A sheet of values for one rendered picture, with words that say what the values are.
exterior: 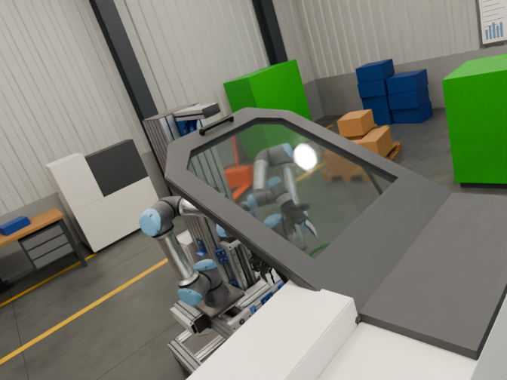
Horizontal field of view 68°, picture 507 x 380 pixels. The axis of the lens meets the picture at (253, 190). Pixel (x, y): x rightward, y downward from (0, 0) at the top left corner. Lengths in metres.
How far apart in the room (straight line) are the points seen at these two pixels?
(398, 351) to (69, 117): 6.84
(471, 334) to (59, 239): 5.65
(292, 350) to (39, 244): 5.40
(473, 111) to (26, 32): 6.53
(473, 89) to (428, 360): 3.81
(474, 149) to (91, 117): 5.96
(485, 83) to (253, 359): 3.96
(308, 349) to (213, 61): 7.84
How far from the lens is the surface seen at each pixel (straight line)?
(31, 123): 7.27
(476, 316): 1.04
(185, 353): 3.24
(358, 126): 6.03
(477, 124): 4.67
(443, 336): 0.99
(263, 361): 0.95
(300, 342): 0.96
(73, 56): 7.49
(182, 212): 1.85
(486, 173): 4.86
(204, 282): 1.96
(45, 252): 6.15
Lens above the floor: 2.20
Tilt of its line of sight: 20 degrees down
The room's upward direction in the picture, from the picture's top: 18 degrees counter-clockwise
